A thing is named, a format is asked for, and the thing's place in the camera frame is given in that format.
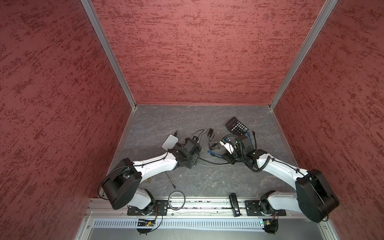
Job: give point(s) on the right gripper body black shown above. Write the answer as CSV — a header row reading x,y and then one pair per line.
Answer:
x,y
239,154

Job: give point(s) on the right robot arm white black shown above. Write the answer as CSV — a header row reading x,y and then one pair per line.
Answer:
x,y
312,195

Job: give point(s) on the black power adapter with cord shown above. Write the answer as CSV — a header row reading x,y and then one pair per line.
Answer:
x,y
181,142

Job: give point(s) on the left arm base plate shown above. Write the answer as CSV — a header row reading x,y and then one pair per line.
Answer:
x,y
156,207

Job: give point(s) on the black calculator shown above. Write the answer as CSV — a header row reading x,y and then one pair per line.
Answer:
x,y
237,128

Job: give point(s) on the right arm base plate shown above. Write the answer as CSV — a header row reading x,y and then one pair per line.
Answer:
x,y
253,207

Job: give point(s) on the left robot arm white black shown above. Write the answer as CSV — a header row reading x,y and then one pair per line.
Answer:
x,y
121,185

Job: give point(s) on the black clip handle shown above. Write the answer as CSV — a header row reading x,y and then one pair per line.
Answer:
x,y
235,205

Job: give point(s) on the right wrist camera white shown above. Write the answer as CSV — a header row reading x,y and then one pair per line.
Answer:
x,y
228,145

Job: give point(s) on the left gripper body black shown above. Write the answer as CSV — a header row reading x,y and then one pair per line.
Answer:
x,y
193,159

